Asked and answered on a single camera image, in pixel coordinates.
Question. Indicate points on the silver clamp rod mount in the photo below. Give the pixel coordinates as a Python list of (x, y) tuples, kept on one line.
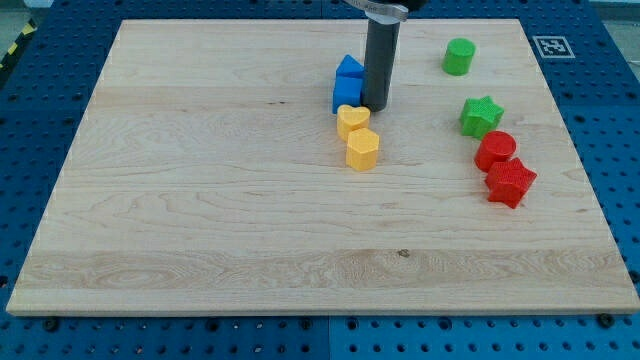
[(387, 11)]

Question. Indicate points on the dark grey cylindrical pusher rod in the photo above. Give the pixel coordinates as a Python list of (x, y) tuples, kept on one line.
[(381, 43)]

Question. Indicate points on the yellow hexagon block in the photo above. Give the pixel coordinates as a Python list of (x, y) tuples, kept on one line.
[(362, 149)]

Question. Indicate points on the blue triangle block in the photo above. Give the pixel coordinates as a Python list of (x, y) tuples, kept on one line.
[(349, 67)]

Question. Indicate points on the blue cube block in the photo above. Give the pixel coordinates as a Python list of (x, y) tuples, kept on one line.
[(347, 91)]

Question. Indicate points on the green cylinder block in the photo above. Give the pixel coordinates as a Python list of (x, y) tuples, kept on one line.
[(458, 56)]

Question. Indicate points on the yellow heart block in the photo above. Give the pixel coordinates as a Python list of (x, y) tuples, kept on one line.
[(351, 118)]

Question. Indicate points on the green star block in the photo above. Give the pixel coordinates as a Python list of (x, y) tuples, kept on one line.
[(480, 116)]

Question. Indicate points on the red cylinder block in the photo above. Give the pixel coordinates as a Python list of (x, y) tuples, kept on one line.
[(496, 146)]

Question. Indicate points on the white fiducial marker tag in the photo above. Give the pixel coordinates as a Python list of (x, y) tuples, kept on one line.
[(553, 47)]

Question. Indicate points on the red star block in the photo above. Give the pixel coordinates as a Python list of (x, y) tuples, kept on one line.
[(509, 181)]

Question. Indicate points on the light wooden board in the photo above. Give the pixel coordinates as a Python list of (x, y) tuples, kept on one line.
[(206, 178)]

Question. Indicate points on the yellow black hazard tape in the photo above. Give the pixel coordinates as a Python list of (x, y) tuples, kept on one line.
[(18, 46)]

